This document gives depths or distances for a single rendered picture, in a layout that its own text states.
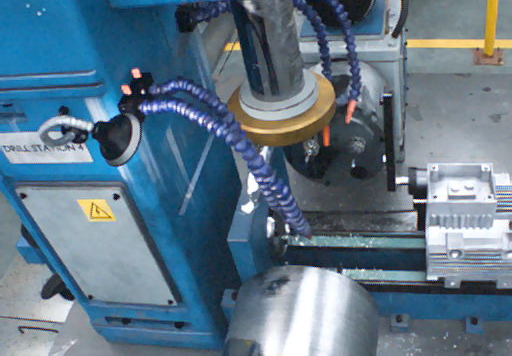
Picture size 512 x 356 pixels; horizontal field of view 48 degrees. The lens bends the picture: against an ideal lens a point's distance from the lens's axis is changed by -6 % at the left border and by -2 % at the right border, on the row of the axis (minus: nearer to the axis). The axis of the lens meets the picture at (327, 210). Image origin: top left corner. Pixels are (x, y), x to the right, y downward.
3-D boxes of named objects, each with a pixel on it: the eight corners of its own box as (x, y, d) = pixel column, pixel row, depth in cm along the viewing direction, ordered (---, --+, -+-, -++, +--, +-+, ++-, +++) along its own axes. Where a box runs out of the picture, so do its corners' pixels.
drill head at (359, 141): (282, 213, 136) (263, 129, 118) (308, 106, 163) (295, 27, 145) (391, 215, 132) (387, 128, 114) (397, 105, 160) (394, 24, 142)
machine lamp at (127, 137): (35, 195, 76) (-11, 123, 67) (69, 141, 84) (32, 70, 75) (155, 197, 73) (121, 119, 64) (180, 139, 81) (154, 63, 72)
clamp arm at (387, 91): (384, 192, 126) (378, 94, 107) (384, 182, 128) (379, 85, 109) (400, 192, 125) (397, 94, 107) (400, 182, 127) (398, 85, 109)
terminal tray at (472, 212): (427, 230, 107) (428, 203, 102) (426, 189, 114) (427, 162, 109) (493, 230, 105) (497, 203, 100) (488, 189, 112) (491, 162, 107)
